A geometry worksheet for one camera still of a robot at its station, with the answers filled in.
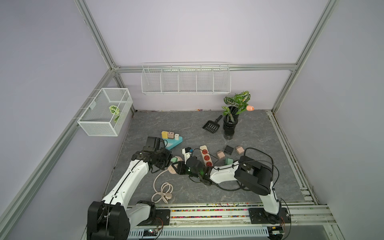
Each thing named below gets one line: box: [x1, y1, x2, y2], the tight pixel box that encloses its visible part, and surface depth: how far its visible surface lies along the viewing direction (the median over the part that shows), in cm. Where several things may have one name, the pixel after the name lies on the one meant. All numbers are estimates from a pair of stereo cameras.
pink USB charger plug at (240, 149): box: [235, 145, 245, 155], surface depth 98 cm
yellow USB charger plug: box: [161, 131, 169, 139], surface depth 101 cm
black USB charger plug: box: [224, 145, 234, 155], surface depth 98 cm
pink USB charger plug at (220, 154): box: [216, 150, 226, 160], surface depth 96 cm
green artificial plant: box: [221, 91, 251, 122], surface depth 91 cm
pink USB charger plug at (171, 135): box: [168, 131, 175, 139], surface depth 101 cm
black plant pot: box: [223, 106, 239, 141], surface depth 106 cm
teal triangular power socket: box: [162, 136, 183, 151], surface depth 101 cm
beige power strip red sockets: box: [200, 145, 214, 167], surface depth 94 cm
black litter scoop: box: [202, 115, 223, 134], surface depth 114 cm
